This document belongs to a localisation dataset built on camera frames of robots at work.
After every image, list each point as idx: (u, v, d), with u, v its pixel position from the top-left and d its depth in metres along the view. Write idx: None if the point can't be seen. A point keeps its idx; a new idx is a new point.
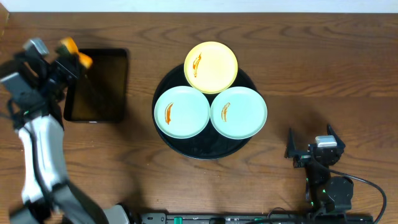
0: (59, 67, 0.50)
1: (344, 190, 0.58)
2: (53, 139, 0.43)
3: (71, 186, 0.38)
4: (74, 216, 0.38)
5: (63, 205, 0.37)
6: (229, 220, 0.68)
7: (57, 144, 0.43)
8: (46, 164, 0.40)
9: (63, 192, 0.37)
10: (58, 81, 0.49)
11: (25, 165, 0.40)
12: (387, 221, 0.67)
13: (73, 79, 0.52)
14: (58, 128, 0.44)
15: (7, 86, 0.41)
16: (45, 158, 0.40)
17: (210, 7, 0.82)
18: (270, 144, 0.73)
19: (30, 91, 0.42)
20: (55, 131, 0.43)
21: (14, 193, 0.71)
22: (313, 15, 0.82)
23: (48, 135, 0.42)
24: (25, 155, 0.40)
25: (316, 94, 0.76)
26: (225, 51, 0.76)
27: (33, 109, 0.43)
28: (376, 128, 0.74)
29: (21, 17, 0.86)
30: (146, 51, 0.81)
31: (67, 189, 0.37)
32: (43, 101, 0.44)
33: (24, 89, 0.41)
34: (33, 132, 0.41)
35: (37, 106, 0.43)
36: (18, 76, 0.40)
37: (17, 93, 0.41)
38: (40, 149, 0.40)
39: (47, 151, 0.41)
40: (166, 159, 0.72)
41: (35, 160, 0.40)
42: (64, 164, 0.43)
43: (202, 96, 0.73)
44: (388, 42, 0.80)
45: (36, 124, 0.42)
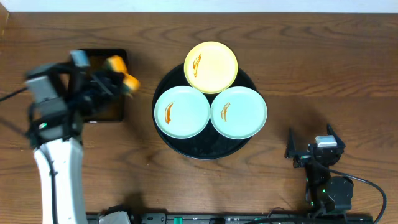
0: (95, 81, 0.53)
1: (344, 190, 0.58)
2: (74, 170, 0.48)
3: None
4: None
5: None
6: (229, 220, 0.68)
7: (77, 173, 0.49)
8: (63, 206, 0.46)
9: None
10: (91, 97, 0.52)
11: (45, 196, 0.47)
12: (387, 221, 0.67)
13: (108, 97, 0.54)
14: (78, 158, 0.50)
15: (34, 89, 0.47)
16: (63, 198, 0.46)
17: (210, 7, 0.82)
18: (270, 144, 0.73)
19: (54, 99, 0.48)
20: (76, 163, 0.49)
21: (14, 193, 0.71)
22: (313, 15, 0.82)
23: (69, 175, 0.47)
24: (45, 186, 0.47)
25: (316, 94, 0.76)
26: (225, 51, 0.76)
27: (53, 122, 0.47)
28: (376, 128, 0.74)
29: (21, 17, 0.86)
30: (146, 51, 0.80)
31: None
32: (66, 115, 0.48)
33: (49, 95, 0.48)
34: (53, 170, 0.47)
35: (56, 121, 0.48)
36: (45, 79, 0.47)
37: (42, 98, 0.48)
38: (59, 185, 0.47)
39: (66, 188, 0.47)
40: (166, 160, 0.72)
41: (53, 197, 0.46)
42: (81, 193, 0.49)
43: (202, 96, 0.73)
44: (388, 42, 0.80)
45: (56, 158, 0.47)
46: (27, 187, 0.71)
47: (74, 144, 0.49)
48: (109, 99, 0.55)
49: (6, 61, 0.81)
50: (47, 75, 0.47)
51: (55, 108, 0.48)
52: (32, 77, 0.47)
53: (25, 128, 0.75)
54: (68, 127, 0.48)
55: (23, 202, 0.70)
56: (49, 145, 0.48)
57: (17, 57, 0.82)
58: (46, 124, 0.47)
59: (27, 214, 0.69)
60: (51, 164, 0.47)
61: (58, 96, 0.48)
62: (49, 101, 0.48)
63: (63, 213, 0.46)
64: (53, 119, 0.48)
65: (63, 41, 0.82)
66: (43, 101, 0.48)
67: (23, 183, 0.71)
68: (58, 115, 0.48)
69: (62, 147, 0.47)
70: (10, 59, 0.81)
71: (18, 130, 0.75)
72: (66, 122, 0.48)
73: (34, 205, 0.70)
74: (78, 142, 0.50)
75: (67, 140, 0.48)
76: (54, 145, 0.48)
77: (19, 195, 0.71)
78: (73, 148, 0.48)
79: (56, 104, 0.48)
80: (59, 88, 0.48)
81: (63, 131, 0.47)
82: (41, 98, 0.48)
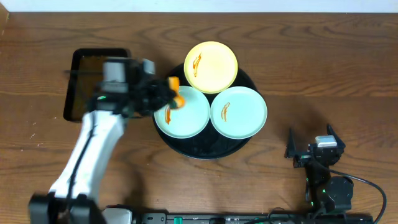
0: (155, 86, 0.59)
1: (344, 190, 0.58)
2: (107, 142, 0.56)
3: (92, 206, 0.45)
4: (74, 216, 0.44)
5: (78, 219, 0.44)
6: (229, 220, 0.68)
7: (109, 145, 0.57)
8: (85, 163, 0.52)
9: (83, 210, 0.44)
10: (145, 95, 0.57)
11: (76, 151, 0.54)
12: (387, 221, 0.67)
13: (159, 102, 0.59)
14: (114, 139, 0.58)
15: (107, 70, 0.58)
16: (90, 156, 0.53)
17: (210, 7, 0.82)
18: (270, 144, 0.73)
19: (118, 83, 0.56)
20: (111, 138, 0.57)
21: (14, 193, 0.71)
22: (313, 15, 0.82)
23: (102, 142, 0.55)
24: (80, 143, 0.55)
25: (316, 94, 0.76)
26: (226, 51, 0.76)
27: (110, 99, 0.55)
28: (376, 128, 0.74)
29: (21, 17, 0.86)
30: (146, 51, 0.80)
31: (87, 209, 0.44)
32: (121, 98, 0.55)
33: (117, 78, 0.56)
34: (92, 132, 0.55)
35: (114, 99, 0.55)
36: (117, 65, 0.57)
37: (111, 79, 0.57)
38: (92, 145, 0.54)
39: (96, 150, 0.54)
40: (166, 159, 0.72)
41: (81, 153, 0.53)
42: (103, 165, 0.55)
43: (203, 96, 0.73)
44: (388, 42, 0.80)
45: (99, 124, 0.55)
46: (27, 187, 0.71)
47: (117, 122, 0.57)
48: (160, 104, 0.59)
49: (6, 61, 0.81)
50: (122, 63, 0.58)
51: (115, 89, 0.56)
52: (111, 61, 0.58)
53: (25, 128, 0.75)
54: (120, 107, 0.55)
55: (23, 202, 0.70)
56: (97, 113, 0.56)
57: (17, 57, 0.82)
58: (106, 98, 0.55)
59: (27, 213, 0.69)
60: (94, 126, 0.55)
61: (123, 83, 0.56)
62: (115, 84, 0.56)
63: (84, 167, 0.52)
64: (111, 97, 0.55)
65: (63, 41, 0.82)
66: (109, 83, 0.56)
67: (23, 183, 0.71)
68: (116, 96, 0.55)
69: (107, 120, 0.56)
70: (10, 59, 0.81)
71: (19, 130, 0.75)
72: (120, 103, 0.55)
73: None
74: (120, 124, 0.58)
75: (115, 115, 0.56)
76: (102, 115, 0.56)
77: (19, 195, 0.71)
78: (115, 125, 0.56)
79: (119, 87, 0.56)
80: (125, 76, 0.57)
81: (115, 107, 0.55)
82: (110, 80, 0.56)
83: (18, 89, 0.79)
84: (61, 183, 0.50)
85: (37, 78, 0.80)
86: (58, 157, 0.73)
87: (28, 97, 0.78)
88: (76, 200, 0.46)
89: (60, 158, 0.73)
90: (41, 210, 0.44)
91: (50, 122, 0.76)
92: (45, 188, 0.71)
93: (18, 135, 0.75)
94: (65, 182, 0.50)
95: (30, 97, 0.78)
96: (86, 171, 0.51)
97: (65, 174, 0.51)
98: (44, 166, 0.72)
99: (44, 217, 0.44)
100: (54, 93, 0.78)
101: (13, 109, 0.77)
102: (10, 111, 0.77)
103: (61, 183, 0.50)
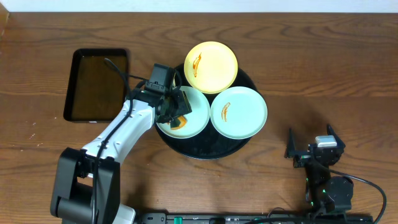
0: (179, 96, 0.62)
1: (344, 190, 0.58)
2: (141, 127, 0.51)
3: (117, 173, 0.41)
4: (99, 177, 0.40)
5: (99, 180, 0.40)
6: (229, 220, 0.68)
7: (138, 131, 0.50)
8: (115, 139, 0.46)
9: (107, 173, 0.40)
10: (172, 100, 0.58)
11: (109, 126, 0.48)
12: (387, 221, 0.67)
13: (178, 110, 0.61)
14: (146, 125, 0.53)
15: (153, 71, 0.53)
16: (122, 135, 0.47)
17: (210, 7, 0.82)
18: (270, 144, 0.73)
19: (161, 85, 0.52)
20: (143, 123, 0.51)
21: (14, 193, 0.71)
22: (313, 15, 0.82)
23: (134, 126, 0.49)
24: (115, 120, 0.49)
25: (316, 94, 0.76)
26: (226, 52, 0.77)
27: (149, 95, 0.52)
28: (377, 128, 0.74)
29: (21, 17, 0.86)
30: (146, 51, 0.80)
31: (111, 173, 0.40)
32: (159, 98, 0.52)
33: (160, 81, 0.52)
34: (130, 113, 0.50)
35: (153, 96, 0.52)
36: (165, 70, 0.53)
37: (154, 79, 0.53)
38: (126, 126, 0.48)
39: (129, 129, 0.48)
40: (166, 159, 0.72)
41: (114, 127, 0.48)
42: (130, 145, 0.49)
43: (202, 96, 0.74)
44: (388, 42, 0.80)
45: (138, 109, 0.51)
46: (26, 187, 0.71)
47: (153, 114, 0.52)
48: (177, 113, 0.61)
49: (6, 61, 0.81)
50: (168, 70, 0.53)
51: (157, 91, 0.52)
52: (160, 65, 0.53)
53: (25, 128, 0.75)
54: (156, 106, 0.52)
55: (23, 202, 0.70)
56: (138, 102, 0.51)
57: (17, 57, 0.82)
58: (146, 94, 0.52)
59: (27, 213, 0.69)
60: (131, 108, 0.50)
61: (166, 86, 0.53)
62: (157, 85, 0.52)
63: (114, 139, 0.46)
64: (150, 95, 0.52)
65: (63, 41, 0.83)
66: (152, 83, 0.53)
67: (23, 183, 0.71)
68: (155, 96, 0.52)
69: (146, 109, 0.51)
70: (10, 59, 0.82)
71: (19, 130, 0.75)
72: (157, 103, 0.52)
73: (33, 205, 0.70)
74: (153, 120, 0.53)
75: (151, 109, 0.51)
76: (140, 105, 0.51)
77: (18, 195, 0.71)
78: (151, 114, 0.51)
79: (160, 89, 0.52)
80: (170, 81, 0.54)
81: (152, 104, 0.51)
82: (153, 79, 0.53)
83: (18, 89, 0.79)
84: (92, 144, 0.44)
85: (37, 78, 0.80)
86: (58, 157, 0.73)
87: (28, 98, 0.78)
88: (105, 160, 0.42)
89: None
90: (66, 162, 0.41)
91: (49, 122, 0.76)
92: (45, 188, 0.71)
93: (18, 135, 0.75)
94: (96, 145, 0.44)
95: (30, 97, 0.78)
96: (116, 142, 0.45)
97: (96, 140, 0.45)
98: (44, 166, 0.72)
99: (64, 169, 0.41)
100: (53, 93, 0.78)
101: (13, 109, 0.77)
102: (10, 111, 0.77)
103: (91, 146, 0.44)
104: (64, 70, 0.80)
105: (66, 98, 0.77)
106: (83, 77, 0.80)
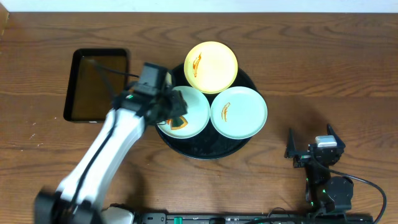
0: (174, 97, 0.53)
1: (344, 191, 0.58)
2: (125, 144, 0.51)
3: (93, 213, 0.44)
4: (78, 219, 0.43)
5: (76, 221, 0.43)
6: (229, 220, 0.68)
7: (122, 150, 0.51)
8: (94, 172, 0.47)
9: (81, 218, 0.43)
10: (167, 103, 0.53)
11: (89, 152, 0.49)
12: (387, 221, 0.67)
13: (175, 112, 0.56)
14: (134, 137, 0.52)
15: (143, 71, 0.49)
16: (102, 164, 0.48)
17: (210, 7, 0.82)
18: (270, 144, 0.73)
19: (152, 88, 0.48)
20: (128, 140, 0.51)
21: (14, 193, 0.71)
22: (313, 15, 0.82)
23: (115, 150, 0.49)
24: (96, 142, 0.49)
25: (316, 94, 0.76)
26: (226, 52, 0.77)
27: (137, 101, 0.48)
28: (376, 128, 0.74)
29: (21, 17, 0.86)
30: (146, 51, 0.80)
31: (87, 218, 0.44)
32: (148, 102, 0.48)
33: (150, 83, 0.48)
34: (112, 133, 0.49)
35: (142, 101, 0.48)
36: (155, 71, 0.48)
37: (143, 81, 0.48)
38: (107, 151, 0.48)
39: (109, 156, 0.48)
40: (166, 160, 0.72)
41: (94, 156, 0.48)
42: (114, 166, 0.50)
43: (203, 96, 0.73)
44: (388, 42, 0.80)
45: (120, 126, 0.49)
46: (26, 187, 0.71)
47: (139, 125, 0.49)
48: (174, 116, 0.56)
49: (6, 61, 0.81)
50: (159, 70, 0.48)
51: (146, 94, 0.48)
52: (150, 65, 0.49)
53: (25, 128, 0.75)
54: (143, 113, 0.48)
55: (23, 202, 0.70)
56: (123, 111, 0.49)
57: (17, 57, 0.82)
58: (133, 100, 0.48)
59: (27, 213, 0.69)
60: (113, 128, 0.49)
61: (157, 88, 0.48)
62: (147, 88, 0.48)
63: (92, 172, 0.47)
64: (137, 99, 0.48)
65: (63, 41, 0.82)
66: (142, 83, 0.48)
67: (23, 184, 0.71)
68: (142, 99, 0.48)
69: (132, 120, 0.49)
70: (10, 59, 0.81)
71: (19, 130, 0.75)
72: (145, 109, 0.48)
73: (33, 205, 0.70)
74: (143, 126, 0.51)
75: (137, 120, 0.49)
76: (124, 114, 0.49)
77: (19, 195, 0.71)
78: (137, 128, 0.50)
79: (149, 93, 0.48)
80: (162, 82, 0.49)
81: (139, 112, 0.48)
82: (142, 81, 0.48)
83: (18, 89, 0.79)
84: (69, 182, 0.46)
85: (37, 78, 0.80)
86: (58, 157, 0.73)
87: (28, 98, 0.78)
88: (81, 201, 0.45)
89: (60, 158, 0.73)
90: (41, 206, 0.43)
91: (50, 123, 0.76)
92: (45, 188, 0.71)
93: (18, 135, 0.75)
94: (74, 182, 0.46)
95: (30, 97, 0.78)
96: (95, 176, 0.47)
97: (74, 175, 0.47)
98: (45, 166, 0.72)
99: (42, 214, 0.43)
100: (54, 93, 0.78)
101: (13, 109, 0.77)
102: (10, 111, 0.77)
103: (68, 183, 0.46)
104: (64, 70, 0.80)
105: (66, 98, 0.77)
106: (83, 77, 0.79)
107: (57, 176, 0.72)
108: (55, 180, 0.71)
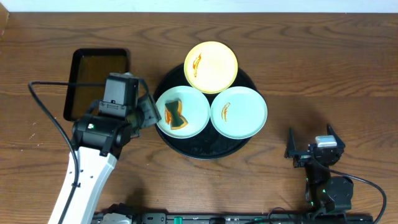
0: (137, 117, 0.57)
1: (344, 191, 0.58)
2: (96, 188, 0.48)
3: None
4: None
5: None
6: (229, 220, 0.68)
7: (96, 188, 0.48)
8: (70, 218, 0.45)
9: None
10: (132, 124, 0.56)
11: (61, 201, 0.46)
12: (387, 221, 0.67)
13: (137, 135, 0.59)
14: (106, 175, 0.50)
15: (110, 89, 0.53)
16: (71, 216, 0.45)
17: (210, 7, 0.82)
18: (270, 144, 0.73)
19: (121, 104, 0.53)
20: (100, 178, 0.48)
21: (14, 193, 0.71)
22: (313, 15, 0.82)
23: (87, 191, 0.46)
24: (66, 189, 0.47)
25: (316, 94, 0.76)
26: (226, 52, 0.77)
27: (105, 121, 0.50)
28: (376, 128, 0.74)
29: (21, 17, 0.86)
30: (146, 51, 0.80)
31: None
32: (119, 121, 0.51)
33: (118, 99, 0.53)
34: (77, 182, 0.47)
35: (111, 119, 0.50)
36: (122, 86, 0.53)
37: (112, 99, 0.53)
38: (75, 200, 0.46)
39: (83, 200, 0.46)
40: (166, 159, 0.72)
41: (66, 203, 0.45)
42: (91, 206, 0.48)
43: (202, 96, 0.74)
44: (388, 42, 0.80)
45: (85, 165, 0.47)
46: (26, 187, 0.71)
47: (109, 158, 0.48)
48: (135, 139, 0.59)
49: (6, 61, 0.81)
50: (126, 85, 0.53)
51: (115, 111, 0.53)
52: (116, 81, 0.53)
53: (25, 128, 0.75)
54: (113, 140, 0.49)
55: (23, 202, 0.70)
56: (88, 135, 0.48)
57: (17, 57, 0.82)
58: (101, 119, 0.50)
59: (27, 213, 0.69)
60: (78, 170, 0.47)
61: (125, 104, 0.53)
62: (115, 105, 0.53)
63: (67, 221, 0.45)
64: (104, 125, 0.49)
65: (63, 40, 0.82)
66: (109, 102, 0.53)
67: (23, 184, 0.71)
68: (111, 122, 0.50)
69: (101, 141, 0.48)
70: (10, 59, 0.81)
71: (19, 130, 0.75)
72: (115, 129, 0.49)
73: (33, 205, 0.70)
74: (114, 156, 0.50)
75: (104, 154, 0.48)
76: (87, 154, 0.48)
77: (18, 195, 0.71)
78: (107, 165, 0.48)
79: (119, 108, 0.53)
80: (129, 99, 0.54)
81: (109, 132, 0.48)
82: (109, 98, 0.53)
83: (18, 89, 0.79)
84: None
85: (37, 78, 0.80)
86: (58, 157, 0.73)
87: (28, 98, 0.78)
88: None
89: (60, 158, 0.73)
90: None
91: (49, 122, 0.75)
92: (45, 188, 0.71)
93: (18, 135, 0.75)
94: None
95: (30, 97, 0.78)
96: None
97: None
98: (45, 166, 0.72)
99: None
100: (53, 93, 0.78)
101: (12, 109, 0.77)
102: (10, 111, 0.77)
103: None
104: (64, 70, 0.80)
105: (66, 97, 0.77)
106: (83, 78, 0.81)
107: (57, 176, 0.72)
108: (55, 180, 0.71)
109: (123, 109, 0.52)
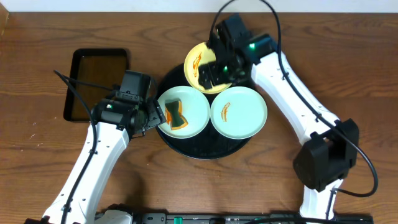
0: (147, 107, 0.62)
1: (244, 27, 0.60)
2: (110, 159, 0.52)
3: None
4: (76, 215, 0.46)
5: None
6: (229, 220, 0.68)
7: (110, 160, 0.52)
8: (85, 183, 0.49)
9: None
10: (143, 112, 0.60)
11: (76, 168, 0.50)
12: (387, 221, 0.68)
13: (149, 123, 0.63)
14: (119, 150, 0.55)
15: (126, 81, 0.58)
16: (85, 183, 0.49)
17: (210, 7, 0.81)
18: (270, 144, 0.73)
19: (135, 94, 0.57)
20: (115, 152, 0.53)
21: (13, 194, 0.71)
22: (314, 15, 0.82)
23: (104, 159, 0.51)
24: (82, 158, 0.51)
25: (316, 94, 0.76)
26: None
27: (120, 105, 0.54)
28: (376, 128, 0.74)
29: (21, 16, 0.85)
30: (146, 51, 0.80)
31: None
32: (132, 107, 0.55)
33: (133, 90, 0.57)
34: (94, 149, 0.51)
35: (125, 104, 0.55)
36: (137, 78, 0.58)
37: (127, 88, 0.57)
38: (91, 168, 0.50)
39: (97, 168, 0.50)
40: (166, 160, 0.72)
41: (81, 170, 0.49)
42: (103, 178, 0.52)
43: (202, 96, 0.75)
44: (388, 42, 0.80)
45: (102, 137, 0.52)
46: (26, 187, 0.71)
47: (124, 135, 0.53)
48: (148, 126, 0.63)
49: (5, 61, 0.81)
50: (141, 78, 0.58)
51: (130, 100, 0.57)
52: (133, 73, 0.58)
53: (25, 128, 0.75)
54: (128, 119, 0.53)
55: (23, 202, 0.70)
56: (104, 115, 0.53)
57: (17, 58, 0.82)
58: (117, 104, 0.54)
59: (27, 213, 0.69)
60: (96, 139, 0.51)
61: (140, 94, 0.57)
62: (130, 95, 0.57)
63: (80, 186, 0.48)
64: (121, 107, 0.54)
65: (63, 40, 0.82)
66: (124, 93, 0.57)
67: (23, 183, 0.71)
68: (127, 106, 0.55)
69: (115, 122, 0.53)
70: (10, 59, 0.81)
71: (18, 130, 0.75)
72: (129, 113, 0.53)
73: (33, 205, 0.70)
74: (128, 135, 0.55)
75: (120, 130, 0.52)
76: (106, 128, 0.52)
77: (18, 195, 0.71)
78: (122, 139, 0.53)
79: (132, 98, 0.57)
80: (143, 89, 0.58)
81: (123, 114, 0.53)
82: (125, 89, 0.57)
83: (18, 89, 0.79)
84: (56, 206, 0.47)
85: (37, 78, 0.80)
86: (58, 157, 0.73)
87: (28, 98, 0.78)
88: None
89: (60, 158, 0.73)
90: None
91: (49, 122, 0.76)
92: (45, 188, 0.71)
93: (18, 135, 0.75)
94: (59, 210, 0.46)
95: (30, 96, 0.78)
96: (84, 191, 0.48)
97: (61, 196, 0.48)
98: (45, 166, 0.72)
99: None
100: (53, 93, 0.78)
101: (12, 109, 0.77)
102: (10, 112, 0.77)
103: (54, 211, 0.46)
104: (65, 70, 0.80)
105: (66, 97, 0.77)
106: (82, 76, 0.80)
107: (57, 176, 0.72)
108: (55, 180, 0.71)
109: (137, 98, 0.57)
